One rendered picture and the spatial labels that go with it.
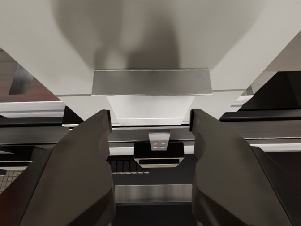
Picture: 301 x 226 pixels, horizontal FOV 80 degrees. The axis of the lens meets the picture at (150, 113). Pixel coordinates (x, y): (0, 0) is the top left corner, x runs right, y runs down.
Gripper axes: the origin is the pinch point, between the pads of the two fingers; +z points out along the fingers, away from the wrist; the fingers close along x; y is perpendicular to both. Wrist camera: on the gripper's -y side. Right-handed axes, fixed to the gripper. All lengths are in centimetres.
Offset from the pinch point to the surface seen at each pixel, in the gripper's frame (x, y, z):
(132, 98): -1.7, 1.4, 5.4
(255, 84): 127, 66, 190
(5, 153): -34.3, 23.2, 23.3
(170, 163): 5.0, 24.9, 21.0
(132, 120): -2.2, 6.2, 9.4
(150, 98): 0.1, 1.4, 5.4
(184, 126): 5.3, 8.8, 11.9
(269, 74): 131, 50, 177
